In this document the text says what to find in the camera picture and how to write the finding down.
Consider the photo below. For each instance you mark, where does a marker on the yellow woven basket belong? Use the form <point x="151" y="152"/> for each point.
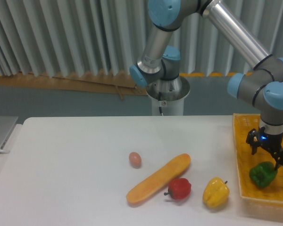
<point x="271" y="195"/>

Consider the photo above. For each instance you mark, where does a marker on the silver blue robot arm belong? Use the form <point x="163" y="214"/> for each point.
<point x="158" y="68"/>

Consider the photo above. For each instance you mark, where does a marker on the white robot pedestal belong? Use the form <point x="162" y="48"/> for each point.
<point x="167" y="108"/>

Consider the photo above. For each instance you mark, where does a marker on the orange baguette bread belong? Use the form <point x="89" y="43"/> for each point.
<point x="159" y="179"/>

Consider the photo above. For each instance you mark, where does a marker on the yellow bell pepper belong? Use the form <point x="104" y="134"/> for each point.
<point x="216" y="193"/>

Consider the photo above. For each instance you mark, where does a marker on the brown egg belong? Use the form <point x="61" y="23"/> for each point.
<point x="135" y="159"/>

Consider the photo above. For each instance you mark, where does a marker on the green bell pepper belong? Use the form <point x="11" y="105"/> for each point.
<point x="263" y="174"/>

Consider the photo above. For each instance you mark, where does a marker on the brown cardboard sheet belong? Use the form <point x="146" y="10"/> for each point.
<point x="120" y="84"/>

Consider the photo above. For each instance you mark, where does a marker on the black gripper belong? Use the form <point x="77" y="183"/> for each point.
<point x="269" y="142"/>

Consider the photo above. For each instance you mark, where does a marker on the red bell pepper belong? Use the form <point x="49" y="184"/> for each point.
<point x="179" y="189"/>

